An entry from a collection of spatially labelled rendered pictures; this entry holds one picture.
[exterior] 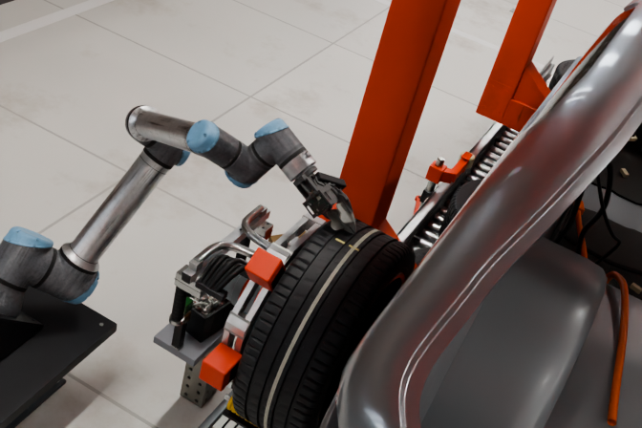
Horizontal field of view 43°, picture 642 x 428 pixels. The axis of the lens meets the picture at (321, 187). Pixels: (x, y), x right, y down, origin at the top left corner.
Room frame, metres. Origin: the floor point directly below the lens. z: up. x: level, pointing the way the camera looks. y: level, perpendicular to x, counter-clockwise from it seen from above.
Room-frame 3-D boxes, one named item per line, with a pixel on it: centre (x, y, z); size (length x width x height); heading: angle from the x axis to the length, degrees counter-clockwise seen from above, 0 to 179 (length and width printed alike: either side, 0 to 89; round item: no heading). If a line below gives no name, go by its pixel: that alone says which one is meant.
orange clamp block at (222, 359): (1.52, 0.13, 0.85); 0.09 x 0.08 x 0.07; 160
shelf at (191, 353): (2.12, 0.25, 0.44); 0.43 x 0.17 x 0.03; 160
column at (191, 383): (2.14, 0.24, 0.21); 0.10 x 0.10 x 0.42; 70
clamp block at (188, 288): (1.73, 0.28, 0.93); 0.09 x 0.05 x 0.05; 70
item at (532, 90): (4.05, -1.13, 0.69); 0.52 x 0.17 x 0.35; 70
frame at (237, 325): (1.82, 0.03, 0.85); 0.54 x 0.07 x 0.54; 160
